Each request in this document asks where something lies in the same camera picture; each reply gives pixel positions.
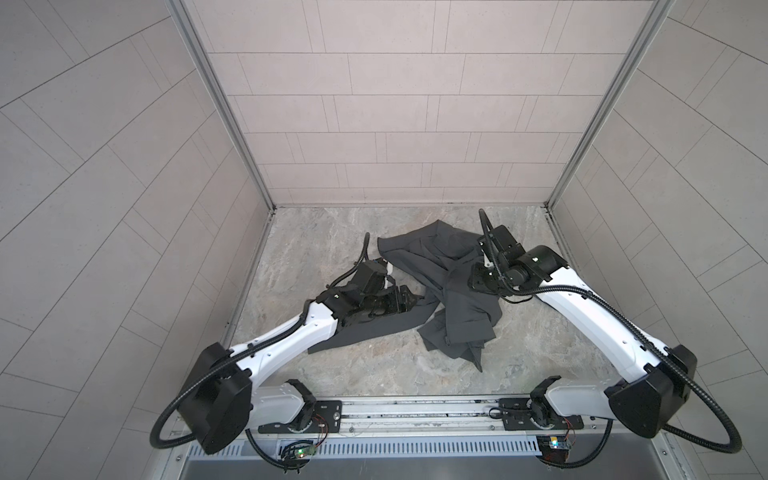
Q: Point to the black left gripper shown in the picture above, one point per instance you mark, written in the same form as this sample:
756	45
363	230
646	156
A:
401	306

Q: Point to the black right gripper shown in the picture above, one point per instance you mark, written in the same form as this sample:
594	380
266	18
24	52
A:
474	277

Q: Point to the dark grey zip jacket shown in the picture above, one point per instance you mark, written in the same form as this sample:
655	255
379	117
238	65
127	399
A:
451	317

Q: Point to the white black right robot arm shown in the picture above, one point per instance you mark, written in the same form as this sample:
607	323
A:
644	396

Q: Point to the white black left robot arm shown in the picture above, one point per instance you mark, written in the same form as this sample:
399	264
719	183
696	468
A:
224	394

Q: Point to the white vent grille strip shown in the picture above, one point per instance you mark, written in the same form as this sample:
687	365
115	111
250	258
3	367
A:
427	447

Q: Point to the left green circuit board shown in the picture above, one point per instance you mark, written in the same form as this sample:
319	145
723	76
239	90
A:
296	455

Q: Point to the green circuit board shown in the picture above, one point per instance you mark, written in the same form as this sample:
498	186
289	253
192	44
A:
554	449
296	455

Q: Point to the right green circuit board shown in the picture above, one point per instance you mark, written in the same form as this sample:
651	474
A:
554	449

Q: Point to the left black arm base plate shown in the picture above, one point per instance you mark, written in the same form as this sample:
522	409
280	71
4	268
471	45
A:
324	418

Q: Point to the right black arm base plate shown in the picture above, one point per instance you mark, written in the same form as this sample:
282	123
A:
517	414

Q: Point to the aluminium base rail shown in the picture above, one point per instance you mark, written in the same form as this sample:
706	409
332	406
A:
376	417

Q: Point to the aluminium right corner post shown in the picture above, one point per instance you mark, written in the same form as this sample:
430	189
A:
647	32

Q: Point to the aluminium corner post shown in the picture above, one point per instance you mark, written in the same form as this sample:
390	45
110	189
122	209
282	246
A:
647	32
180	15

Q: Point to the aluminium left corner post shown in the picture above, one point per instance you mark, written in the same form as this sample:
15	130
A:
180	15

